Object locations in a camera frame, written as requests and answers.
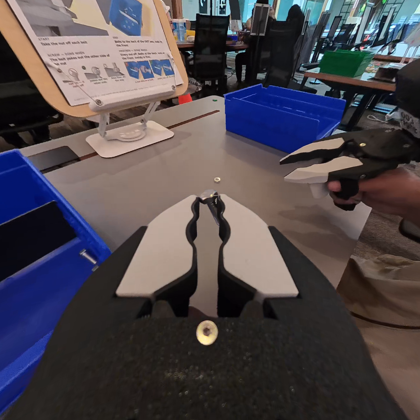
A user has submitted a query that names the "brown wooden table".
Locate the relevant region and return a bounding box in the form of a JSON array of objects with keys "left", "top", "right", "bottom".
[{"left": 303, "top": 68, "right": 398, "bottom": 128}]

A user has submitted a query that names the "person's right hand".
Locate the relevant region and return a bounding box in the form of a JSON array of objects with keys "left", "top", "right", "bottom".
[{"left": 327, "top": 167, "right": 420, "bottom": 228}]

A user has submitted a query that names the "instruction sheet on stand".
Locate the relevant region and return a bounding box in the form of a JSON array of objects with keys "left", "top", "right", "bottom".
[{"left": 0, "top": 0, "right": 189, "bottom": 119}]

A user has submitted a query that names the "black office chair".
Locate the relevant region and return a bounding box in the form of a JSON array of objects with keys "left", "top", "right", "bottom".
[
  {"left": 191, "top": 15, "right": 231, "bottom": 94},
  {"left": 263, "top": 5, "right": 309, "bottom": 87}
]

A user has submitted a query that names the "white instruction board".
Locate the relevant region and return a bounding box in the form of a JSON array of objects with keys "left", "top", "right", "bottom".
[{"left": 7, "top": 0, "right": 184, "bottom": 111}]

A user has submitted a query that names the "green storage bin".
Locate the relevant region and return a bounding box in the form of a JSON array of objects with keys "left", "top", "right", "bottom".
[{"left": 320, "top": 49, "right": 375, "bottom": 79}]

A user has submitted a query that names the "dark flat tablet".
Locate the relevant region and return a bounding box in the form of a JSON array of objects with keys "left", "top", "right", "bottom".
[{"left": 26, "top": 146, "right": 81, "bottom": 173}]

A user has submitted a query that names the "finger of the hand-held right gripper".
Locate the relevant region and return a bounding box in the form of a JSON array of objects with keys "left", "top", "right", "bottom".
[
  {"left": 284, "top": 156, "right": 346, "bottom": 185},
  {"left": 280, "top": 136, "right": 346, "bottom": 165}
]

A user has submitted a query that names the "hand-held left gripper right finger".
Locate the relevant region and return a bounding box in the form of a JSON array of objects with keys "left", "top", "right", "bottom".
[{"left": 217, "top": 194, "right": 300, "bottom": 312}]

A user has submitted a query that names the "silver bolt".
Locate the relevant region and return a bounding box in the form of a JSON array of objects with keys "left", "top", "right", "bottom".
[
  {"left": 80, "top": 249, "right": 100, "bottom": 267},
  {"left": 200, "top": 190, "right": 221, "bottom": 228}
]

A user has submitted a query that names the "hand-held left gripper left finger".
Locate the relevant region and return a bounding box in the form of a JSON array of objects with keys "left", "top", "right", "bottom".
[{"left": 116, "top": 195, "right": 201, "bottom": 314}]

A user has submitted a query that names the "blue divided storage bin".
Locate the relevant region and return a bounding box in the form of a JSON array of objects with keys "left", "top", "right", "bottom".
[{"left": 0, "top": 150, "right": 112, "bottom": 414}]

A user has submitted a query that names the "white document stand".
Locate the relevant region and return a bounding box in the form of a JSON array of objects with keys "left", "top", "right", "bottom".
[{"left": 86, "top": 102, "right": 175, "bottom": 158}]

